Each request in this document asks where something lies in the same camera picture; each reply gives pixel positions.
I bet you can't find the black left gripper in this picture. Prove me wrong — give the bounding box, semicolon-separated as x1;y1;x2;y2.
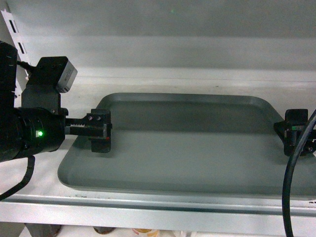
59;108;112;153

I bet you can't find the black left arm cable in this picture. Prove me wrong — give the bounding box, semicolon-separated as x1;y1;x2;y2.
0;155;36;201

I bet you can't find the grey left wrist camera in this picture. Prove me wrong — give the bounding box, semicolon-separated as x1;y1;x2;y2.
56;61;78;93

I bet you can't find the thick black right cable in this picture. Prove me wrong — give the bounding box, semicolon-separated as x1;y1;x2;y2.
281;114;316;237

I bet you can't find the white upper shelf board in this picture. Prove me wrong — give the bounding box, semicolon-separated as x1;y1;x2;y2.
0;67;316;235

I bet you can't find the white slotted shelf upright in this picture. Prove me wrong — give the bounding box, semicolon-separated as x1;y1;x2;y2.
0;8;33;82

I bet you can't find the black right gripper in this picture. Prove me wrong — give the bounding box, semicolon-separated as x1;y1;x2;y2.
273;109;316;157

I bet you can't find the grey rectangular serving tray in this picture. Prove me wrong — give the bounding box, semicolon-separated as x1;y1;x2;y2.
57;92;316;196

